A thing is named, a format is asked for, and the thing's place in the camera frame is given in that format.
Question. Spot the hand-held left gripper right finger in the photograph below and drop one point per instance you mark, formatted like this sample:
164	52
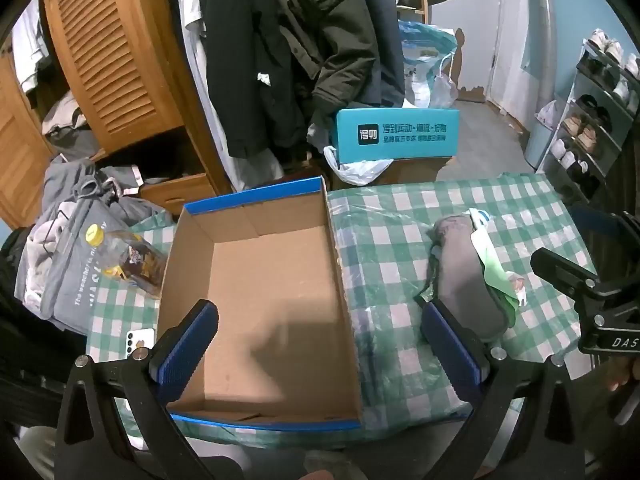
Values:
452	350

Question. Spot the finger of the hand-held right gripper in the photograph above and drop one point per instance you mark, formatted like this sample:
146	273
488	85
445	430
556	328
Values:
560	267

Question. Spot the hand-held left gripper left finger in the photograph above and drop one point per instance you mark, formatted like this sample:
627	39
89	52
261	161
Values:
185	350

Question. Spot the green bubble wrap pouch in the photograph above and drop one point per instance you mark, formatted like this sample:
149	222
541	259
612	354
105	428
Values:
495	275

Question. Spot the grey cloth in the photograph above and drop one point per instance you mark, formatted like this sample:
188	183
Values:
465	275

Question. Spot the blue-edged cardboard box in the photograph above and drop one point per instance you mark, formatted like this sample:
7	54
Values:
280	285

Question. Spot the person's right hand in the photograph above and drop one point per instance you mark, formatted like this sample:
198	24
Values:
619	375

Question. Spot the small white sock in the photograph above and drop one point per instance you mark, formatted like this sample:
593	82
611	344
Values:
517	287

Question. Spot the white smartphone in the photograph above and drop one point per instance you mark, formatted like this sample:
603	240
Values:
137	342

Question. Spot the dark chair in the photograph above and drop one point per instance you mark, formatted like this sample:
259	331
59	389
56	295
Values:
610	225

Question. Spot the yellow cap plastic bottle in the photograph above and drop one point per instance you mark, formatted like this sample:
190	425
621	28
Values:
135	260

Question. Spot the light blue trash bin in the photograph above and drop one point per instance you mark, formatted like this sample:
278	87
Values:
535	145

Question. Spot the row of shoes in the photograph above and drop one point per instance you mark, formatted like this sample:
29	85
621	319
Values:
582	132

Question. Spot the grey printed tote bag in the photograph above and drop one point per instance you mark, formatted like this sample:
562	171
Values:
70	270

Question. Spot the green checked tablecloth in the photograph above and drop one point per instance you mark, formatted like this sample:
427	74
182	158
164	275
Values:
390	220

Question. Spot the shoe rack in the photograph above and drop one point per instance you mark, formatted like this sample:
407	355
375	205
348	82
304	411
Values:
600	125

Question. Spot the brown cardboard box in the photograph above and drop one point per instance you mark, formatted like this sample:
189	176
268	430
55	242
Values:
415	170

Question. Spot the grey hoodie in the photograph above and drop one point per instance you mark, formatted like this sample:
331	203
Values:
100	180

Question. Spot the teal shipping box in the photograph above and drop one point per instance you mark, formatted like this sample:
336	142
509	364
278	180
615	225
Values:
400	135

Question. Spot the white door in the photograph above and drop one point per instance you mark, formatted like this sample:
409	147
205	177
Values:
510	35

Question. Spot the large translucent blue-striped bag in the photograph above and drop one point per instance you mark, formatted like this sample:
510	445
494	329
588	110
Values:
425	60

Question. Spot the folded clothes pile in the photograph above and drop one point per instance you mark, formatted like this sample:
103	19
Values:
65	120

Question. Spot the dark blue hanging coat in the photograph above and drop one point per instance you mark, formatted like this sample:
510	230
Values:
380	35

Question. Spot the black hanging jacket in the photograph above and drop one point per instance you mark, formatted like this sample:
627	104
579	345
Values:
250	60

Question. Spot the wooden wardrobe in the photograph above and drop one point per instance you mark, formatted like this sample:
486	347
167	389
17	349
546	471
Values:
110	50

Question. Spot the olive green hanging jacket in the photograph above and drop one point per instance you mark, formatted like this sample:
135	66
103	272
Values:
340	35

